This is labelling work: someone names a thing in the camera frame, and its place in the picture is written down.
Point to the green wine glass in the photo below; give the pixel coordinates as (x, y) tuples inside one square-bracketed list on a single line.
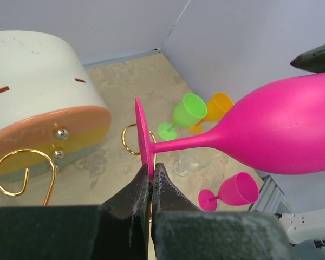
[(189, 111)]

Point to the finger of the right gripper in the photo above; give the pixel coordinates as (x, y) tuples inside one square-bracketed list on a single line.
[(311, 61)]

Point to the white round drawer cabinet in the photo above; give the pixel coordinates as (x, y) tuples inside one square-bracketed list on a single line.
[(49, 106)]

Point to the pink wine glass front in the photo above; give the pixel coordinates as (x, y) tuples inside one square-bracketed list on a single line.
[(240, 189)]

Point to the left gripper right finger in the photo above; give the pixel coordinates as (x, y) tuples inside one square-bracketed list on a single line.
[(166, 196)]

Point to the clear wine glass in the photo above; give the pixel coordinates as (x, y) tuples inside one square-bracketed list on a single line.
[(192, 161)]

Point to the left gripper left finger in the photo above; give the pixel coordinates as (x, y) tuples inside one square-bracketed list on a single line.
[(124, 232)]

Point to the gold wire wine glass rack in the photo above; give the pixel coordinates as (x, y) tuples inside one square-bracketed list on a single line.
[(53, 167)]

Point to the orange wine glass far right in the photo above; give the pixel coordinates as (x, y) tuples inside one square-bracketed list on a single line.
[(217, 106)]

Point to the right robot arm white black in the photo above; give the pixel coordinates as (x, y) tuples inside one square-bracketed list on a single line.
[(308, 226)]

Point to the pink wine glass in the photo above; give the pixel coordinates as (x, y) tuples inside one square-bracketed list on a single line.
[(240, 189), (278, 128)]

